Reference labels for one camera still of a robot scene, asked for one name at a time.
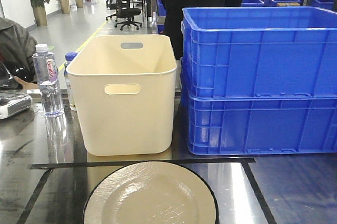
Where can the potted plant near left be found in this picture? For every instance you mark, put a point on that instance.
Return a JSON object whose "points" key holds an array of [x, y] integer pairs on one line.
{"points": [[39, 11]]}

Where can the black office chair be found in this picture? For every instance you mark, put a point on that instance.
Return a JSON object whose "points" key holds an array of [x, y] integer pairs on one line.
{"points": [[124, 11]]}

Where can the beige glossy plate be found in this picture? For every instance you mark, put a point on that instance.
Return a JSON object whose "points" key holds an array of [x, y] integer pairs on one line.
{"points": [[152, 192]]}

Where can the white handheld device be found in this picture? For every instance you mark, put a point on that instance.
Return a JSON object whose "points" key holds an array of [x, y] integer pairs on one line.
{"points": [[14, 103]]}

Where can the lower blue plastic crate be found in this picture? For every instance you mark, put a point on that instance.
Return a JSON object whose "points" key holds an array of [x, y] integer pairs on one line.
{"points": [[259, 125]]}

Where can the blue capped bottle behind tub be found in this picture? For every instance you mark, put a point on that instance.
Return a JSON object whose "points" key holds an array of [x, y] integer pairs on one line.
{"points": [[68, 58]]}

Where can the clear water bottle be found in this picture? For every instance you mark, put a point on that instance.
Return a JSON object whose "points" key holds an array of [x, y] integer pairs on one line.
{"points": [[47, 80]]}

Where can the person in grey jacket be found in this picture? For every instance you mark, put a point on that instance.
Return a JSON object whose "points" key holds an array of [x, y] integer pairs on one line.
{"points": [[17, 49]]}

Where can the cream plastic storage tub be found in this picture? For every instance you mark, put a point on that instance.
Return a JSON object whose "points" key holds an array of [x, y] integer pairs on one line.
{"points": [[124, 88]]}

